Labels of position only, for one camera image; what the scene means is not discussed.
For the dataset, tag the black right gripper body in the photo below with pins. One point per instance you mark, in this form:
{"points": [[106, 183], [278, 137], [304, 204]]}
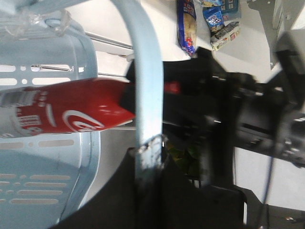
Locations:
{"points": [[260, 117]]}

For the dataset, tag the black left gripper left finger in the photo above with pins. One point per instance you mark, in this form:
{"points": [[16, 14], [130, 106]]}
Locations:
{"points": [[113, 207]]}

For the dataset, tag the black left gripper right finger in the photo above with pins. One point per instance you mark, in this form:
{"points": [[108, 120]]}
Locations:
{"points": [[184, 206]]}

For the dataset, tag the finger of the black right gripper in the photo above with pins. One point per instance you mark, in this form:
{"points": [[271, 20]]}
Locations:
{"points": [[177, 116], [191, 71]]}

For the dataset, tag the light blue plastic basket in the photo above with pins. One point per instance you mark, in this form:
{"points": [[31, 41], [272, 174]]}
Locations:
{"points": [[45, 178]]}

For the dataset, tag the red coca-cola can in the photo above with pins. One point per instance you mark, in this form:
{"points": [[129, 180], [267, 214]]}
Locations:
{"points": [[76, 106]]}

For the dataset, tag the rice cracker pack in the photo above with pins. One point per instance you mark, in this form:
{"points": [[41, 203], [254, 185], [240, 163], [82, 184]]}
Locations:
{"points": [[227, 34]]}

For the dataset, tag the blue chip bag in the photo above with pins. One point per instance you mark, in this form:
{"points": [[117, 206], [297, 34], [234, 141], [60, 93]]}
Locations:
{"points": [[186, 26]]}

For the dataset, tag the blue oreo snack bag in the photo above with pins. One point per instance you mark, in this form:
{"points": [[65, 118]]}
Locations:
{"points": [[214, 19]]}

